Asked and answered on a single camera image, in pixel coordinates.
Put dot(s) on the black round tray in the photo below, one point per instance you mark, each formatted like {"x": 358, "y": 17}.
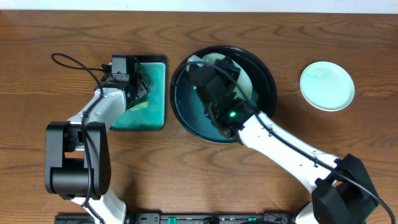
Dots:
{"x": 190, "y": 111}

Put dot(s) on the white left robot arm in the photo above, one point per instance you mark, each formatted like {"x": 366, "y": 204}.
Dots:
{"x": 77, "y": 160}

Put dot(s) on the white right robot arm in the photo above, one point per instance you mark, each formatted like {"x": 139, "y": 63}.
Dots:
{"x": 341, "y": 189}

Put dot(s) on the green yellow sponge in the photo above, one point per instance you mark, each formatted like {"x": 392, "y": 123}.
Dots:
{"x": 139, "y": 105}

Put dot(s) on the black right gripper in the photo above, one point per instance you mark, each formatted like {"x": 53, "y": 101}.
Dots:
{"x": 226, "y": 66}

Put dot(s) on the white plate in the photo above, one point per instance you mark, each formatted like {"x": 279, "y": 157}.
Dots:
{"x": 328, "y": 100}

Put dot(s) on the mint plate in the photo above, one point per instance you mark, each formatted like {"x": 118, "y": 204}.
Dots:
{"x": 325, "y": 76}
{"x": 243, "y": 80}

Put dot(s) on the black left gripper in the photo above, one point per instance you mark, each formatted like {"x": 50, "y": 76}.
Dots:
{"x": 138, "y": 88}

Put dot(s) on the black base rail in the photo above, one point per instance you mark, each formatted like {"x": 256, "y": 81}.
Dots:
{"x": 155, "y": 218}

